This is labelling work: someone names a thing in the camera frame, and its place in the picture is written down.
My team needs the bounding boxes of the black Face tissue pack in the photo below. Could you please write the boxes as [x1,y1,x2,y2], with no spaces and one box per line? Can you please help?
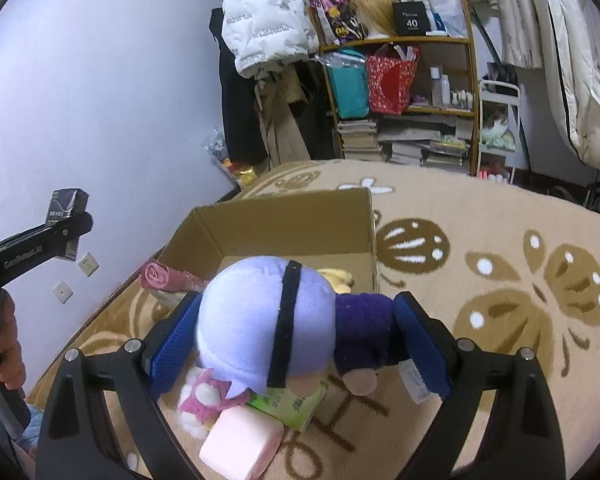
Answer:
[44,186,91,262]

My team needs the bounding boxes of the pink plush paw glove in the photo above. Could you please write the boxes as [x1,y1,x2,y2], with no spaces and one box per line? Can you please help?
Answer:
[178,366,250,441]

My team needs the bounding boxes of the pink garbage bag roll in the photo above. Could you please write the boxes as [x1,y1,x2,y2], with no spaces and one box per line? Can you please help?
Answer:
[140,260,208,292]

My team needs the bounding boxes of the pink marshmallow plush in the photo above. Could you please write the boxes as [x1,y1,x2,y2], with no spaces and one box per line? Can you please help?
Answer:
[199,405,285,480]

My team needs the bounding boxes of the green tissue pack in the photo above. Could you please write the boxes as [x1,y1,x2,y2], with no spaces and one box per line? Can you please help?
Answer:
[248,382,327,432]

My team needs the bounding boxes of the lavender haired plush doll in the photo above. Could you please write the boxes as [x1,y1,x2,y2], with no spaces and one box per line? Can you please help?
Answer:
[195,256,416,399]

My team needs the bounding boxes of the left hand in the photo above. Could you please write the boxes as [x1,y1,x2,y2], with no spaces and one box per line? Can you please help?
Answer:
[0,290,27,390]

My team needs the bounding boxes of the blue jeans leg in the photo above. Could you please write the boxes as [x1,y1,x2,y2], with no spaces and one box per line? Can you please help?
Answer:
[16,404,44,460]

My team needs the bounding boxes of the beige patterned rug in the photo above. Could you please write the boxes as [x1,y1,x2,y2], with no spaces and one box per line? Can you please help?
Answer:
[24,158,600,480]

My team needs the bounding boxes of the clear plastic snack bag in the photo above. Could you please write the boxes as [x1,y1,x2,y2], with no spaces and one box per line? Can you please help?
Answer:
[203,129,261,191]

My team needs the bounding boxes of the black hanging coat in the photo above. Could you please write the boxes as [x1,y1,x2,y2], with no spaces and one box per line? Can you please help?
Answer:
[209,8,266,166]

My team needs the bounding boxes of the open cardboard box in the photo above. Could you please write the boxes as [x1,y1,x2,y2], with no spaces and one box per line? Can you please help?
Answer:
[159,188,378,294]

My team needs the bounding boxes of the white rolling cart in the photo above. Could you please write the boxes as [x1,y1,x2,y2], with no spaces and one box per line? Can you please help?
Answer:
[477,79,521,184]

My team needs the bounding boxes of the beige hanging coat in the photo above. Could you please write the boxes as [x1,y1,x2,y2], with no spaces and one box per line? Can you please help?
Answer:
[254,66,311,169]

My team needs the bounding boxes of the stack of books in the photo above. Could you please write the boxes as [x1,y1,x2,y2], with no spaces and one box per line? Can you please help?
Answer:
[336,118,385,162]

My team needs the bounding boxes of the wooden shelf unit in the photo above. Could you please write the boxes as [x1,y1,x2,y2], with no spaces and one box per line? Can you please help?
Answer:
[317,0,478,174]

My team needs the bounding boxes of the white puffer jacket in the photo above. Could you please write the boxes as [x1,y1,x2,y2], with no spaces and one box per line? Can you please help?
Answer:
[222,0,318,79]

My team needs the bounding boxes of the red gift bag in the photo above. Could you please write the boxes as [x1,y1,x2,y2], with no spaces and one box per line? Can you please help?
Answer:
[366,44,420,115]

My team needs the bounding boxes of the white quilted bedding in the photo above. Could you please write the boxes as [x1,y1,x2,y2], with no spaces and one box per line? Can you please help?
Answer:
[532,0,600,170]

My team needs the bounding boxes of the teal storage bag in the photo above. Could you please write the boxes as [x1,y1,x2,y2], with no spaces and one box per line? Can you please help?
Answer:
[323,49,370,119]

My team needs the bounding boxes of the black pink patterned bag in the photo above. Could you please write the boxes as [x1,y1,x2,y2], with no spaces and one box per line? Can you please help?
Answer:
[310,0,365,46]

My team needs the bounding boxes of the black box number 40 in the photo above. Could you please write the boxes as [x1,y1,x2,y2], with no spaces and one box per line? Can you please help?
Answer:
[392,1,431,37]

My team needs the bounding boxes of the blonde wig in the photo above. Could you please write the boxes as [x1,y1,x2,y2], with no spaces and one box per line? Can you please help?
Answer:
[351,0,396,39]

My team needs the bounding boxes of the white wall socket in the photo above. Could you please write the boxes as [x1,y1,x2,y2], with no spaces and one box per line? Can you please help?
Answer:
[78,252,99,278]

